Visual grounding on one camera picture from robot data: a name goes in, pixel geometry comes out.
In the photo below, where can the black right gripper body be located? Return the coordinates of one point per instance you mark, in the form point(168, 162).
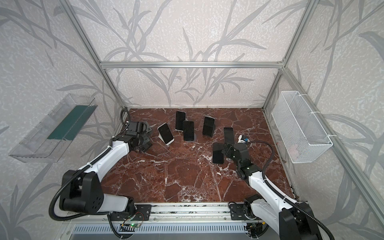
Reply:
point(227, 149)

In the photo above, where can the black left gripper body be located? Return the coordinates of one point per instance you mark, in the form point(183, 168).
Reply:
point(144, 142)

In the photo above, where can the black front smartphone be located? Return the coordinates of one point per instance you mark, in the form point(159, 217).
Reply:
point(229, 135)

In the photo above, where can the black smartphone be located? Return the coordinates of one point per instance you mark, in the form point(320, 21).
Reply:
point(188, 131)
point(218, 156)
point(229, 135)

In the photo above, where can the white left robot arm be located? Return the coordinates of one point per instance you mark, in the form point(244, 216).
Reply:
point(82, 192)

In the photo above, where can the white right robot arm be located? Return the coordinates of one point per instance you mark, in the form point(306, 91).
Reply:
point(290, 219)

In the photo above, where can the smartphone on white stand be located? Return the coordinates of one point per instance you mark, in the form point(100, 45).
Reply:
point(165, 132)

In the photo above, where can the green-edged smartphone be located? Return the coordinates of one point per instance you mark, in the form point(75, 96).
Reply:
point(209, 126)

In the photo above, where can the purple-edged smartphone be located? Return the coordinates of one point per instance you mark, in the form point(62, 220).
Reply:
point(180, 118)

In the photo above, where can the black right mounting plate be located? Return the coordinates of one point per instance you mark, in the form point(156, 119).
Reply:
point(236, 211)

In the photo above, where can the black mounting plate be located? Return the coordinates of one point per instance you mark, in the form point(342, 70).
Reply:
point(142, 211)
point(236, 211)

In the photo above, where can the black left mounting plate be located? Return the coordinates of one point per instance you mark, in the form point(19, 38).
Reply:
point(142, 211)

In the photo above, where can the white wire mesh basket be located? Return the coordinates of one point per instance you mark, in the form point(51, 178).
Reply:
point(304, 137)

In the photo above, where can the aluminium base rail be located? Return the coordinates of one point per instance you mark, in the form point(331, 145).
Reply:
point(171, 218)

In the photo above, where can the clear plastic wall bin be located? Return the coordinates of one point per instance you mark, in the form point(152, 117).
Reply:
point(48, 141)

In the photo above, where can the aluminium frame enclosure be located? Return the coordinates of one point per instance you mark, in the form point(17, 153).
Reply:
point(355, 173)

